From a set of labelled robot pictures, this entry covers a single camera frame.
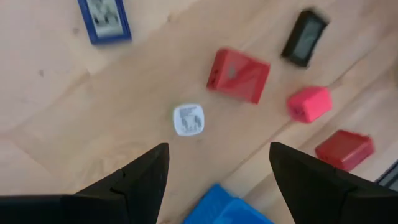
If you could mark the blue plastic basket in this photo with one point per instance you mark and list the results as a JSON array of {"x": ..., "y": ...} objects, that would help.
[{"x": 224, "y": 208}]

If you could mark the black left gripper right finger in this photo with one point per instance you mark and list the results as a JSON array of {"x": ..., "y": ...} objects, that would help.
[{"x": 311, "y": 193}]

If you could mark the dark blue digital thermometer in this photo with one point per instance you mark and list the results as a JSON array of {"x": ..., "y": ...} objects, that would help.
[{"x": 104, "y": 18}]

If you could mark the pink wall charger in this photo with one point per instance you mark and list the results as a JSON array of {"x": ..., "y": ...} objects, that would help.
[{"x": 308, "y": 104}]

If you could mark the small white wall charger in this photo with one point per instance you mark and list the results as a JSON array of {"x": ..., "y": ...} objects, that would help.
[{"x": 188, "y": 119}]

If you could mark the red square wall charger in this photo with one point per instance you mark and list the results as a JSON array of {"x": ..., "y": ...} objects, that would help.
[{"x": 237, "y": 76}]

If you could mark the dark red wall charger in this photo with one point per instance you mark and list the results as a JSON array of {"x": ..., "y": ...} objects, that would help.
[{"x": 343, "y": 149}]

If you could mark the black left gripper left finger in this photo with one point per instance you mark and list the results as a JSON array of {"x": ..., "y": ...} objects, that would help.
[{"x": 130, "y": 193}]

